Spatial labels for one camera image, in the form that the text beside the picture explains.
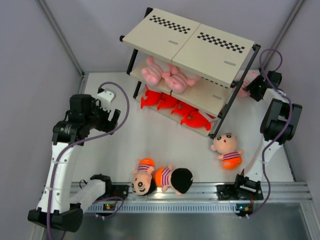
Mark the pink striped frog plush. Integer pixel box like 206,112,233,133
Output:
164,66,201,94
141,56,172,86
237,71,259,98

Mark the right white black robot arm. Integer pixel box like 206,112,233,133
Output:
233,70,303,200

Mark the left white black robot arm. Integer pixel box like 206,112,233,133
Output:
27,90,121,233

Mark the boy doll near shelf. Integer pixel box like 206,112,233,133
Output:
210,132,245,170

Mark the red whale plush leftmost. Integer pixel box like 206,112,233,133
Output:
140,85,163,109

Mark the red whale plush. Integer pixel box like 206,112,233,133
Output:
180,110,216,131
171,101,197,117
140,85,163,109
157,93,179,111

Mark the red whale plush rightmost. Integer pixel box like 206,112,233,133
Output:
180,110,216,131

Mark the boy doll face up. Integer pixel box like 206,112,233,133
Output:
131,158,157,196

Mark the boy doll black hair back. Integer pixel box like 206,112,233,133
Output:
154,164,195,196

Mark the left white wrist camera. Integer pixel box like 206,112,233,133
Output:
96,89,116,112

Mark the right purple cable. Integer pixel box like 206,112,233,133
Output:
246,48,294,218

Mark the beige three-tier shelf black frame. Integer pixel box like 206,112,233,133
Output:
120,7,261,138

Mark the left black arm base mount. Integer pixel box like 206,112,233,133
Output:
98,184,129,200

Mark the grey slotted cable duct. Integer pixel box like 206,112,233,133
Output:
86,202,252,214

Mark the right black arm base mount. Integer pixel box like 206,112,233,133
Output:
216,174,264,201

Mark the aluminium rail base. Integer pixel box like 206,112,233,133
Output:
69,181,313,201

